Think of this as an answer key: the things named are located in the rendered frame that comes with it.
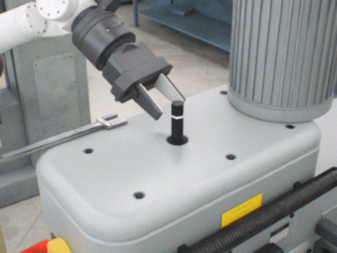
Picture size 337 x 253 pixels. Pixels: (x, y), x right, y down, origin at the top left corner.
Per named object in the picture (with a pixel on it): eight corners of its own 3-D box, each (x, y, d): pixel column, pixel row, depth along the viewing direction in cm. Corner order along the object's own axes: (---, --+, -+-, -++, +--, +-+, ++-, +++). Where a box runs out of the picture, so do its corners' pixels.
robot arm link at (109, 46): (159, 90, 89) (117, 46, 92) (181, 54, 83) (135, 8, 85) (110, 116, 81) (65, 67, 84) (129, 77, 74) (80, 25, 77)
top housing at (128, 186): (111, 322, 69) (103, 237, 61) (35, 224, 87) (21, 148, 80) (320, 197, 94) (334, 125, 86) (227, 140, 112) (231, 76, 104)
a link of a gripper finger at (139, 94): (157, 122, 80) (132, 95, 81) (165, 109, 77) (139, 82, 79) (151, 125, 79) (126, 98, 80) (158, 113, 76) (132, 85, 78)
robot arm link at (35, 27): (81, 15, 82) (19, 38, 87) (108, 22, 90) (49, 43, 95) (73, -22, 82) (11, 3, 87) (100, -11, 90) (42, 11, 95)
